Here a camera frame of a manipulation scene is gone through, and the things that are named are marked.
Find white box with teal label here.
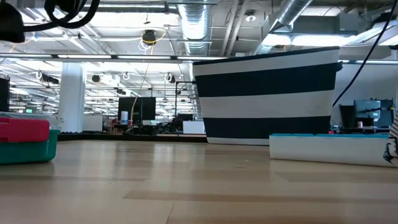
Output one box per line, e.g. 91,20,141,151
269,133,396,168

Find green box with red lid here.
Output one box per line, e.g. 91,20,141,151
0,111,62,166

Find navy white striped fabric basket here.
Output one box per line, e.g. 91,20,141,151
192,46,340,146

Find white background box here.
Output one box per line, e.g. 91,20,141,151
182,120,206,135

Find large black panel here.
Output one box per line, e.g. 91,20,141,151
118,96,157,125

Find black ceiling device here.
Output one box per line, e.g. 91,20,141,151
142,29,157,46

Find white board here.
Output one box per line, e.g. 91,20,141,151
82,114,104,133

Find long ceiling light bar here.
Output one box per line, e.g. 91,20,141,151
0,53,228,63

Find white building column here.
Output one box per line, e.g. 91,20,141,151
58,62,87,134

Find grey background monitor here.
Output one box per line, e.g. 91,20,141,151
353,99,395,128

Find narrow black panel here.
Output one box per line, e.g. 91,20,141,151
0,77,11,113

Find grey patterned fabric pouch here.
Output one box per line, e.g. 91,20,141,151
382,107,398,166

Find black aluminium table frame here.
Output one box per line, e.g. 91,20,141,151
57,133,208,143

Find silver ribbed ceiling duct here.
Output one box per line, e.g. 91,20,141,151
177,0,215,57

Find silver smooth ceiling duct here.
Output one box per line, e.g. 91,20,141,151
254,0,313,55

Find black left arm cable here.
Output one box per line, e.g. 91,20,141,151
23,0,101,33

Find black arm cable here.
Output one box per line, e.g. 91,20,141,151
331,0,398,108
23,0,101,33

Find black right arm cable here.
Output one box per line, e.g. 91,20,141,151
331,0,398,108

